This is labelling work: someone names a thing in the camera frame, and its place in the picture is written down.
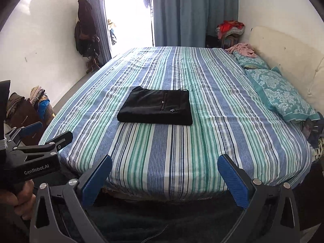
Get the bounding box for black pants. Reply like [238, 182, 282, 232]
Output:
[117, 86, 193, 126]

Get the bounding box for left hand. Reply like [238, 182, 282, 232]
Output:
[1, 180, 36, 221]

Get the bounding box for dark brown wooden cabinet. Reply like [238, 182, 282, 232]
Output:
[8, 100, 55, 145]

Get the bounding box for olive cloth on cabinet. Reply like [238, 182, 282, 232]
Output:
[7, 92, 25, 120]

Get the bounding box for clothes pile with blue item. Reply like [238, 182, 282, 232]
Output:
[29, 86, 50, 119]

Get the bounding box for striped blue green bed sheet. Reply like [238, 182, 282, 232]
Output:
[40, 47, 312, 200]

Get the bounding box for teal patterned pillow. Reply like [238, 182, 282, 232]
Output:
[245, 67, 320, 122]

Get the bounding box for pink cloth on bed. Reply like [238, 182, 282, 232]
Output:
[225, 43, 257, 58]

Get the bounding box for red clothes pile on stool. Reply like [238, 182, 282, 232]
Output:
[216, 20, 245, 39]

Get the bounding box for blue grey curtain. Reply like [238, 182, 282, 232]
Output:
[153, 0, 238, 47]

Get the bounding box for dark clothes hanging on wall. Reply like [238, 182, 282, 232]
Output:
[75, 0, 100, 58]

